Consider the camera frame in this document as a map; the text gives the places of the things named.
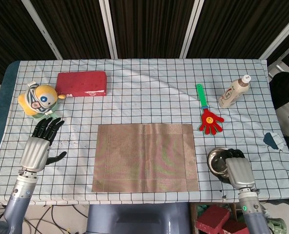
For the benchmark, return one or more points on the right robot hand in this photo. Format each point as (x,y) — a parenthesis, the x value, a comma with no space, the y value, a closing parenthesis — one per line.
(239,171)

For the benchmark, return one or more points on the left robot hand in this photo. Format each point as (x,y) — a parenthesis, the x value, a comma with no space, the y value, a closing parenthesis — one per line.
(35,153)

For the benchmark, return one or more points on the stainless steel bowl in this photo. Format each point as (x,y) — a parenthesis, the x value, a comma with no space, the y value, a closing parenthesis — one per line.
(216,163)

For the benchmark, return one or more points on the brown woven cloth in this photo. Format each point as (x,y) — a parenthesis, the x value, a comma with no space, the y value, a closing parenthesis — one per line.
(144,158)

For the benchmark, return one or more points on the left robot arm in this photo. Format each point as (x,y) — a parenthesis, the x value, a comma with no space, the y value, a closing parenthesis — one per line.
(18,202)

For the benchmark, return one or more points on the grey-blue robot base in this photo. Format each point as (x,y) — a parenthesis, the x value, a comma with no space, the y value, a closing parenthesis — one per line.
(137,219)

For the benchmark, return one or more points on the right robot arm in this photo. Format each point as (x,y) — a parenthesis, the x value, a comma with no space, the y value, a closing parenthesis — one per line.
(253,214)

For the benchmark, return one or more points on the red green hand clapper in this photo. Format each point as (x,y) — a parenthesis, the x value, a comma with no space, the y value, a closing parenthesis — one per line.
(210,120)

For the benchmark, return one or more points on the yellow plush toy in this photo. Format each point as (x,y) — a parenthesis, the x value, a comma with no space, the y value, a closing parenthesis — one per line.
(45,93)

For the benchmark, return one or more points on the green patterned bag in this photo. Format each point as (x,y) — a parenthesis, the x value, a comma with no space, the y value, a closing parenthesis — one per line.
(277,225)

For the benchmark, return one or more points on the beige milk tea bottle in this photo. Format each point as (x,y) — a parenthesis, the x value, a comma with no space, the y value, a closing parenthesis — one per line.
(231,93)

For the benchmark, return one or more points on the red rectangular block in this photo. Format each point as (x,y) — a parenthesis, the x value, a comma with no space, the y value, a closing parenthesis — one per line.
(81,83)

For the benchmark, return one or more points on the black chair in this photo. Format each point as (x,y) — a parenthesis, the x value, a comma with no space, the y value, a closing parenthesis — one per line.
(286,90)

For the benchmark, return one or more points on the white checkered tablecloth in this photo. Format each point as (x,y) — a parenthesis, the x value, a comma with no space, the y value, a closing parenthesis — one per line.
(147,102)

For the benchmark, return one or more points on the white partition frame post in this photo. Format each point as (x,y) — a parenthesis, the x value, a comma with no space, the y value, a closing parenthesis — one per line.
(191,29)
(109,29)
(278,36)
(40,28)

